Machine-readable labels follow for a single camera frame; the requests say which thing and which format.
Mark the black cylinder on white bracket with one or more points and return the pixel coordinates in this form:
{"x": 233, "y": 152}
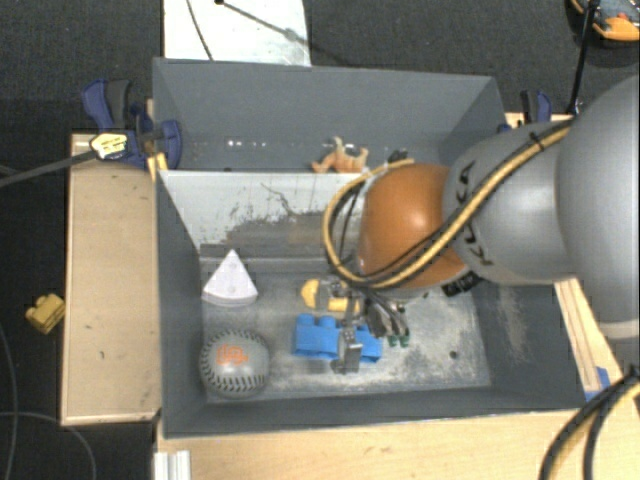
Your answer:
{"x": 462, "y": 284}

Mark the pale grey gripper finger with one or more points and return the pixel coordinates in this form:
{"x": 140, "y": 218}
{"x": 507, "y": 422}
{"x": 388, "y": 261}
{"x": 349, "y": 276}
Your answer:
{"x": 354, "y": 357}
{"x": 342, "y": 366}

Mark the orange toy animal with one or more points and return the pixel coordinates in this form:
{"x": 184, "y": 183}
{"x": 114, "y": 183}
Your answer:
{"x": 341, "y": 160}

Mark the blue toy brick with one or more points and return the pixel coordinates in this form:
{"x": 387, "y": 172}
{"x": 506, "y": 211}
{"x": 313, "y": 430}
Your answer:
{"x": 316, "y": 338}

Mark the pale wood board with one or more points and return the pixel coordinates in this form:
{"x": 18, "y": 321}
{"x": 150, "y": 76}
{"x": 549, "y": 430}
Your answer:
{"x": 112, "y": 278}

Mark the grey metal bin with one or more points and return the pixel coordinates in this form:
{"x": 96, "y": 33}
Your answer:
{"x": 240, "y": 108}

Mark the grey baseball with orange print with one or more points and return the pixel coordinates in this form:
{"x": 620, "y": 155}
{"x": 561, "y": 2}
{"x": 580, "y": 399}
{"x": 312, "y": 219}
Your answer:
{"x": 234, "y": 363}

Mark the white wedge block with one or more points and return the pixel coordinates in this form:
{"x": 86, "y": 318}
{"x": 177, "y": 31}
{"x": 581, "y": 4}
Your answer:
{"x": 229, "y": 280}

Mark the yellow toy figure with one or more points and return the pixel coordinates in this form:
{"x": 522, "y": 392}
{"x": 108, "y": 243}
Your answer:
{"x": 316, "y": 292}

